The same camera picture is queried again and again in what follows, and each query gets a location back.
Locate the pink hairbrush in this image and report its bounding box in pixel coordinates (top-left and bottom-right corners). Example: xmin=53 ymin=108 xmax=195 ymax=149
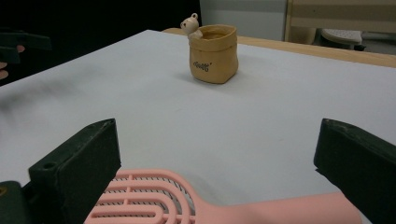
xmin=83 ymin=168 xmax=363 ymax=224

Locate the white chair base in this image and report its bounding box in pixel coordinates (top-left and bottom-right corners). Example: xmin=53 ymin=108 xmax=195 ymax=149
xmin=319 ymin=28 xmax=364 ymax=47

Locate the light wooden furniture frame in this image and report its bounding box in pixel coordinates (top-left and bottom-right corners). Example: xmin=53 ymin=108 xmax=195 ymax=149
xmin=283 ymin=0 xmax=396 ymax=45

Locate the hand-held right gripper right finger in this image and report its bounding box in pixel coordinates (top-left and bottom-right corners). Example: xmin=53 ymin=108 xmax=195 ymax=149
xmin=313 ymin=118 xmax=396 ymax=224

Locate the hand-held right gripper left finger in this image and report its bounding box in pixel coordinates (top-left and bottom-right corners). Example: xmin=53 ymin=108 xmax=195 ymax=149
xmin=28 ymin=118 xmax=122 ymax=224

